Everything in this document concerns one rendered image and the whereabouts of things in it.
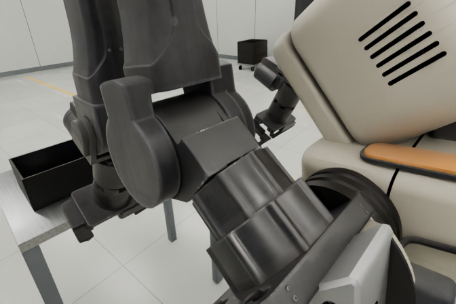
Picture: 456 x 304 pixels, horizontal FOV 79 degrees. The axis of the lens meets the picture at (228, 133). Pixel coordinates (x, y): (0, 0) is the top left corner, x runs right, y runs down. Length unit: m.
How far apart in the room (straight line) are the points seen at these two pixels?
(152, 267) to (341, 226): 1.64
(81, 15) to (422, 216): 0.32
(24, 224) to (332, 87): 0.88
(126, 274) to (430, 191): 1.68
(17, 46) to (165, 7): 7.69
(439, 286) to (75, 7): 0.34
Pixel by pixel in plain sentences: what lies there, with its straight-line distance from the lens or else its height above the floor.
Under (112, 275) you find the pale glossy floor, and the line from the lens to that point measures 1.83.
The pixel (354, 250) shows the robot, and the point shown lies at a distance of 0.18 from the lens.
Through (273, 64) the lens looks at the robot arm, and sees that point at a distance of 0.67.
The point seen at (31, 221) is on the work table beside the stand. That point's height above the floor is 0.80.
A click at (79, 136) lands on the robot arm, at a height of 1.22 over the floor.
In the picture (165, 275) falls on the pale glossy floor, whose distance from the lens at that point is 1.74.
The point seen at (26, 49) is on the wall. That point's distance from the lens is 7.91.
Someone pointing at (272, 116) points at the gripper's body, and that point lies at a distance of 0.69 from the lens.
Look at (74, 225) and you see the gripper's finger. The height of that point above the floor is 1.05.
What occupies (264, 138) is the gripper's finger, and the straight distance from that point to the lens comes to 0.69.
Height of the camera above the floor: 1.34
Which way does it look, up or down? 25 degrees down
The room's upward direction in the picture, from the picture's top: 1 degrees counter-clockwise
